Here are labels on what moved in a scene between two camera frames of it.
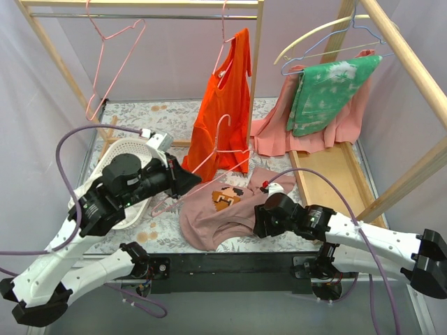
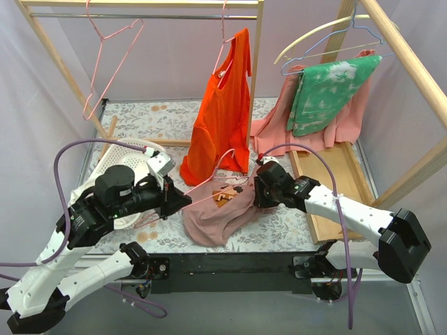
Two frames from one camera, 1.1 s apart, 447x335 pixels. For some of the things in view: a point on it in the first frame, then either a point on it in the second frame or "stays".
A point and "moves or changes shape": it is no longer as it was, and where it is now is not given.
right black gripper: (260, 223) -> (260, 192)
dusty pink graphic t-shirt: (213, 212) moves or changes shape
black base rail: (232, 273) stays
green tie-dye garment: (321, 90) stays
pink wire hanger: (243, 153) -> (244, 179)
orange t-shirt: (220, 141) stays
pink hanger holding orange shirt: (221, 49) stays
